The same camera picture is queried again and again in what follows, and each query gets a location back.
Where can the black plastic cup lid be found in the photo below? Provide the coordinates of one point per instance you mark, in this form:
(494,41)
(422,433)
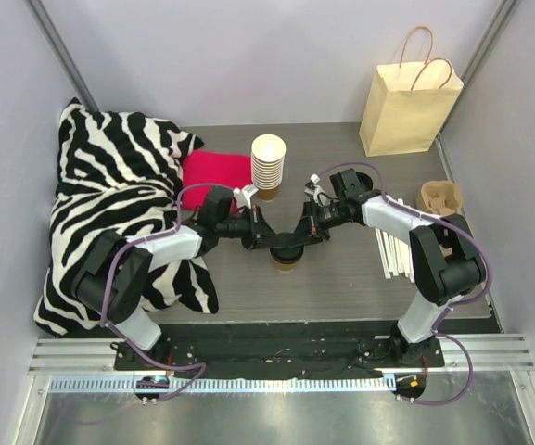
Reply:
(287,252)

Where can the brown paper coffee cup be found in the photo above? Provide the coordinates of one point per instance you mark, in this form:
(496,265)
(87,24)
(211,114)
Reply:
(285,264)

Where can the brown pulp cup carrier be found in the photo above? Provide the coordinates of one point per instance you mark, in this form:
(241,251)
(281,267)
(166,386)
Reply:
(441,198)

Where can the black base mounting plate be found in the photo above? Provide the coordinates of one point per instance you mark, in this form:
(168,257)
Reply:
(277,351)

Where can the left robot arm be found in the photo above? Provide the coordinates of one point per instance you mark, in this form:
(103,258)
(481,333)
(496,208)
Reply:
(115,273)

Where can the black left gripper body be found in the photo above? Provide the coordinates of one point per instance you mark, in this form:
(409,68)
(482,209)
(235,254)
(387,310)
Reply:
(253,227)

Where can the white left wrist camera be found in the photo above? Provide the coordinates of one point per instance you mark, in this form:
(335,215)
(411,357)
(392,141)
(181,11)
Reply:
(246,194)

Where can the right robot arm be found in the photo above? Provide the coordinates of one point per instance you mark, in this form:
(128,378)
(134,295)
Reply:
(447,262)

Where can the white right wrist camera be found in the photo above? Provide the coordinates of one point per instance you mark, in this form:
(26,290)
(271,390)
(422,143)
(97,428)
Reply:
(312,189)

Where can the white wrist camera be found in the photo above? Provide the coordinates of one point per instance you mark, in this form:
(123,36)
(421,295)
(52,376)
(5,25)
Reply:
(312,189)
(246,194)

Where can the white wrapped straw bundle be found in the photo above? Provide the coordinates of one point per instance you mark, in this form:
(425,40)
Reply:
(395,255)

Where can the stack of brown paper cups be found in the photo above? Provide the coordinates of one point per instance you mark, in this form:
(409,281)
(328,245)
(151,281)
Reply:
(268,153)

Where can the zebra print pillow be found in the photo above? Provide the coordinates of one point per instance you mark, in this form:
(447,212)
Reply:
(117,171)

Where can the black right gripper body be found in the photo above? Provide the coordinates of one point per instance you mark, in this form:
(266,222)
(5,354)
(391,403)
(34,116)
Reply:
(313,222)

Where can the brown paper bag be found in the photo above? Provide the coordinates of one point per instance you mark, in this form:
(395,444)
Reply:
(408,103)

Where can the pink folded cloth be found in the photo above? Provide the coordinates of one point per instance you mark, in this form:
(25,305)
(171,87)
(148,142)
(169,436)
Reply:
(225,169)

